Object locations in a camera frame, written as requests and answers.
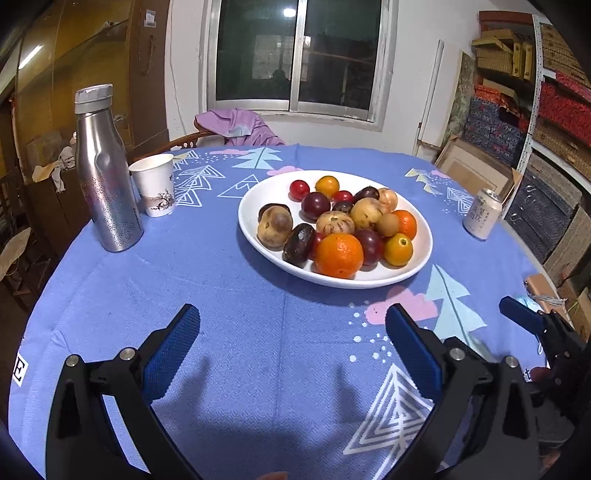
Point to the white paper cup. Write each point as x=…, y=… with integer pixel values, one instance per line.
x=154, y=184

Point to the purple cloth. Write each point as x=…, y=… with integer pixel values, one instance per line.
x=235, y=127

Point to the person's right hand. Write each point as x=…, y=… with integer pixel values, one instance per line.
x=540, y=374

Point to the large orange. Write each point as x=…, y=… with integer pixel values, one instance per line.
x=407, y=224
x=339, y=255

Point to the striped pepino melon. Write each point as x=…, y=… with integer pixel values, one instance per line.
x=335, y=223

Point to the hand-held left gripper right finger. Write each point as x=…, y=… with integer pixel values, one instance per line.
x=415, y=350

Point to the white plate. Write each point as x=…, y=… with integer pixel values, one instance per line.
x=268, y=261

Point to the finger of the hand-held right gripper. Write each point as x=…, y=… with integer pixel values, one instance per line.
x=521, y=314

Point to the beige round fruit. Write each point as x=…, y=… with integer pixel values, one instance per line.
x=366, y=213
x=388, y=199

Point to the person's left hand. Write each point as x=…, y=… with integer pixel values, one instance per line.
x=272, y=476

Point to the blotchy beige fruit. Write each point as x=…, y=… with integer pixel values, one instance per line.
x=274, y=228

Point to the dark mangosteen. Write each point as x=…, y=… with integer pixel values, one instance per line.
x=272, y=207
x=342, y=207
x=299, y=243
x=367, y=193

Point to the white board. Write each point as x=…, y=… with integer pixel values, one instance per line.
x=431, y=92

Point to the beige drink can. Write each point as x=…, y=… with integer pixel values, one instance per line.
x=482, y=214

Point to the small brown fruit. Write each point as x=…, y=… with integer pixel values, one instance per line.
x=387, y=225

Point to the white metal shelf rack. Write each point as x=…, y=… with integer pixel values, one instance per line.
x=533, y=92

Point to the patterned panel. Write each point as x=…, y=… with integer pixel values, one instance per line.
x=461, y=92

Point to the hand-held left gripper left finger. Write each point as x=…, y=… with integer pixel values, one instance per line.
x=171, y=350

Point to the white crumpled cloth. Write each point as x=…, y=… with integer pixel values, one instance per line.
x=60, y=161

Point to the wooden picture frame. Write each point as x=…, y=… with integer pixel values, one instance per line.
x=466, y=166

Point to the stainless steel bottle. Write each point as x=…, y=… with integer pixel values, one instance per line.
x=108, y=194

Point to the dark wooden chair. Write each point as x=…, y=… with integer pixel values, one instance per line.
x=21, y=288

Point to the blue printed tablecloth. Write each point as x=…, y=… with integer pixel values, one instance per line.
x=184, y=277

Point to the wooden armchair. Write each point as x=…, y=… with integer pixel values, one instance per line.
x=184, y=141

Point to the dark red plum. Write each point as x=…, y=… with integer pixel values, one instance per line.
x=371, y=247
x=316, y=206

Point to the sliding window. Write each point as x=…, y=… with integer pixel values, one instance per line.
x=258, y=50

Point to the beige seat cushion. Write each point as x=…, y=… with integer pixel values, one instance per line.
x=14, y=251

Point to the stack of patterned boxes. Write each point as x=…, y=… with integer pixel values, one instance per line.
x=554, y=106

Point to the wooden glass cabinet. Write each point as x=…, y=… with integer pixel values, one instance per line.
x=92, y=55

